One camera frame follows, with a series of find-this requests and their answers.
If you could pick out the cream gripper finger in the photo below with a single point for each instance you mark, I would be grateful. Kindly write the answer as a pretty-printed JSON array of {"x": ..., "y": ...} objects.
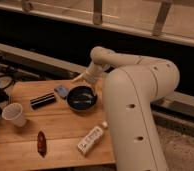
[
  {"x": 94, "y": 87},
  {"x": 78, "y": 78}
]

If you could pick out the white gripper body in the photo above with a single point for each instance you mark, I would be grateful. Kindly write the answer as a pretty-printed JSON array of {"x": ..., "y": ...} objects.
[{"x": 93, "y": 72}]

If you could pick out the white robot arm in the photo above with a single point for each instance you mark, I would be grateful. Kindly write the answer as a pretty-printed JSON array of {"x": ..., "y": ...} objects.
[{"x": 131, "y": 84}]

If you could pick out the dark ceramic bowl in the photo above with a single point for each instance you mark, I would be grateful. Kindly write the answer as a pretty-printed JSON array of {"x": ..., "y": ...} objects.
[{"x": 81, "y": 98}]

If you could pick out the small blue sponge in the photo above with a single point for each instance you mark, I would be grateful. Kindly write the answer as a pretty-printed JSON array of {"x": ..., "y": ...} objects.
[{"x": 62, "y": 91}]

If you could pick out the white plastic cup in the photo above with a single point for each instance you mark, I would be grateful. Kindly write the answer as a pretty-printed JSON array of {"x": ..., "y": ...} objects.
[{"x": 14, "y": 114}]

